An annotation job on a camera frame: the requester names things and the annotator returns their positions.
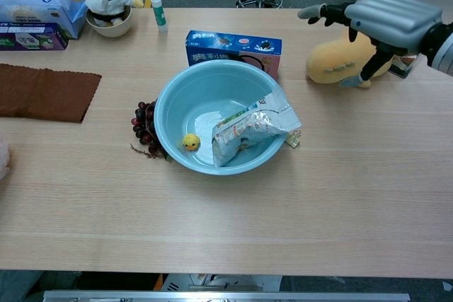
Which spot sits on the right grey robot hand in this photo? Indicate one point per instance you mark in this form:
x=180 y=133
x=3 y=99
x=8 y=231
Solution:
x=393 y=22

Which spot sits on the yellow plush toy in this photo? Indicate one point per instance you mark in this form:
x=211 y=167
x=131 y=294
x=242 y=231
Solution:
x=332 y=58

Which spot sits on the blue cookie box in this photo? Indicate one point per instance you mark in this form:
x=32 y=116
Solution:
x=226 y=44

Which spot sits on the silver snack bag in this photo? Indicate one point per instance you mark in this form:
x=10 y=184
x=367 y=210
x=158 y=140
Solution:
x=247 y=128

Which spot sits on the small yellow rubber duck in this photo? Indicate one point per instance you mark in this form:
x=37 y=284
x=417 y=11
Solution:
x=191 y=142

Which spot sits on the purple box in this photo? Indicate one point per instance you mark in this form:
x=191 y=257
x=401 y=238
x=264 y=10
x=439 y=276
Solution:
x=28 y=36

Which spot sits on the gold binder clip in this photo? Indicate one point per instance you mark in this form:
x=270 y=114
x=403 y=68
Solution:
x=294 y=141

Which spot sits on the light blue plastic basin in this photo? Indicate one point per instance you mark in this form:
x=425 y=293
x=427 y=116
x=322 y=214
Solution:
x=198 y=97

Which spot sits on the white green glue stick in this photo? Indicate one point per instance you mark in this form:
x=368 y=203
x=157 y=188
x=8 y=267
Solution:
x=159 y=15

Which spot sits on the dark purple grape bunch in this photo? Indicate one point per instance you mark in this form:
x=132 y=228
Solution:
x=143 y=125

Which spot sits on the beige bowl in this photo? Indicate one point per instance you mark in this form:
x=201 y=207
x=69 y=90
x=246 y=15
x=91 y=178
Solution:
x=109 y=29

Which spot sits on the brown cloth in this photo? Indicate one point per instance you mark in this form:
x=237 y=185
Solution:
x=46 y=93

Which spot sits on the blue tissue pack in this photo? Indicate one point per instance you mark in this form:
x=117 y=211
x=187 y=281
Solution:
x=32 y=1

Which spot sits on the aluminium rail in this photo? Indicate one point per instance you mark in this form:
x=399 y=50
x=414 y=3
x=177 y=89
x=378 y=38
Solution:
x=226 y=296

